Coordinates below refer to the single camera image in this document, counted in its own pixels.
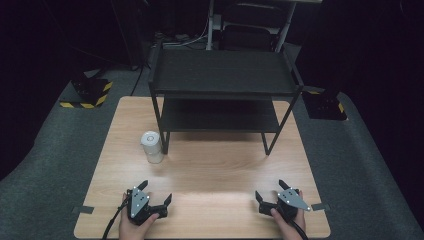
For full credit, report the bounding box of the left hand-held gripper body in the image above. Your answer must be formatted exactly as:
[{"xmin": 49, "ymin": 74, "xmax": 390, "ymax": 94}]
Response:
[{"xmin": 126, "ymin": 186, "xmax": 168, "ymax": 227}]

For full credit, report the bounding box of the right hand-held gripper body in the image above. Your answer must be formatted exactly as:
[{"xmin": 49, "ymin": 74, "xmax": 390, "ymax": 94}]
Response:
[{"xmin": 258, "ymin": 187, "xmax": 313, "ymax": 221}]

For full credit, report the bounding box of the white lidded cup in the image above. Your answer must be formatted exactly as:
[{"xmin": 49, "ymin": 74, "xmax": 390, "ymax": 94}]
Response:
[{"xmin": 139, "ymin": 130, "xmax": 165, "ymax": 165}]

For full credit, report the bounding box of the black two-tier shelf rack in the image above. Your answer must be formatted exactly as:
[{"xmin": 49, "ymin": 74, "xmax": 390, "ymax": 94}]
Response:
[{"xmin": 147, "ymin": 41, "xmax": 305, "ymax": 157}]

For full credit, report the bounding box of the person's left hand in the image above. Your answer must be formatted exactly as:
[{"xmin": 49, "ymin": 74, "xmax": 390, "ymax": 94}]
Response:
[{"xmin": 118, "ymin": 193, "xmax": 161, "ymax": 240}]

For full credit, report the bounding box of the person's right hand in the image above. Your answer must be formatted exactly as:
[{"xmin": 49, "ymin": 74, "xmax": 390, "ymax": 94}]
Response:
[{"xmin": 270, "ymin": 190, "xmax": 308, "ymax": 240}]

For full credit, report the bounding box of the grey tape strip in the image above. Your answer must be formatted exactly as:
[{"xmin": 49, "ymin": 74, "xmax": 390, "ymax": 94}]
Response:
[
  {"xmin": 71, "ymin": 205, "xmax": 96, "ymax": 215},
  {"xmin": 310, "ymin": 202, "xmax": 331, "ymax": 212}
]

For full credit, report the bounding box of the black yellow striped stand base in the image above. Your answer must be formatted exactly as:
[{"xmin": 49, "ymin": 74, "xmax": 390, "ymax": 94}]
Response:
[
  {"xmin": 301, "ymin": 85, "xmax": 348, "ymax": 121},
  {"xmin": 59, "ymin": 77, "xmax": 114, "ymax": 110}
]

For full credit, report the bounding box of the black chair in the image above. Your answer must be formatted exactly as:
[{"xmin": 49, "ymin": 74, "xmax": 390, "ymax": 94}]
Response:
[{"xmin": 218, "ymin": 2, "xmax": 285, "ymax": 53}]

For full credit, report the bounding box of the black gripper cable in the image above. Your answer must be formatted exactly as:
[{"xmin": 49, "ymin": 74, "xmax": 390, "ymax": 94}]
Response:
[
  {"xmin": 276, "ymin": 205, "xmax": 310, "ymax": 240},
  {"xmin": 101, "ymin": 199, "xmax": 130, "ymax": 240}
]

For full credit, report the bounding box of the black floor cable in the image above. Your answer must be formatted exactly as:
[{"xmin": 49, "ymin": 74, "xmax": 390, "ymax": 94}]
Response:
[{"xmin": 130, "ymin": 62, "xmax": 150, "ymax": 97}]

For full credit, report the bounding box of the white cable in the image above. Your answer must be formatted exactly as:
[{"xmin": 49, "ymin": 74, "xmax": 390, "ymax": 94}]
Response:
[{"xmin": 162, "ymin": 19, "xmax": 210, "ymax": 48}]

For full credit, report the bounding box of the white metal desk frame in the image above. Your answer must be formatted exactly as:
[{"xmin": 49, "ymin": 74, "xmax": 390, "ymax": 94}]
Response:
[{"xmin": 205, "ymin": 0, "xmax": 324, "ymax": 53}]

